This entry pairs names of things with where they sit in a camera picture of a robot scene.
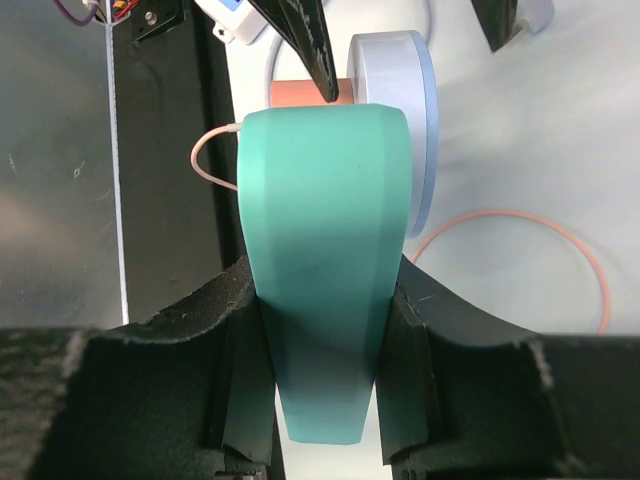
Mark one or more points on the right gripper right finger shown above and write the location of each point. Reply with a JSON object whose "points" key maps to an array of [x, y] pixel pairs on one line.
{"points": [[462, 394]]}

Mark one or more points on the teal triangular power strip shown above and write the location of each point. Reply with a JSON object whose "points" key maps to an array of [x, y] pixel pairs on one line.
{"points": [[324, 221]]}

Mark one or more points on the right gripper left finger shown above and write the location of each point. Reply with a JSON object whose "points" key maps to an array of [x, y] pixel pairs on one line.
{"points": [[188, 394]]}

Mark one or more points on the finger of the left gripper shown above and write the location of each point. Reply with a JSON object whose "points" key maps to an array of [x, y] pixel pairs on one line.
{"points": [[497, 19], [302, 24]]}

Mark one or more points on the pink charger plug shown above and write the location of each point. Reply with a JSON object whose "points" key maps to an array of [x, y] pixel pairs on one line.
{"points": [[302, 93]]}

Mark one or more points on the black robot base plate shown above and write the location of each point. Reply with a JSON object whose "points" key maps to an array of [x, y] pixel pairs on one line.
{"points": [[171, 86]]}

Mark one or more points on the white long power strip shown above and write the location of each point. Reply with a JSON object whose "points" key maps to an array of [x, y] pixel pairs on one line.
{"points": [[233, 20]]}

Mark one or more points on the light blue round socket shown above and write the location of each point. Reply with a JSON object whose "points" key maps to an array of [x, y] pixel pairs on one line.
{"points": [[395, 71]]}

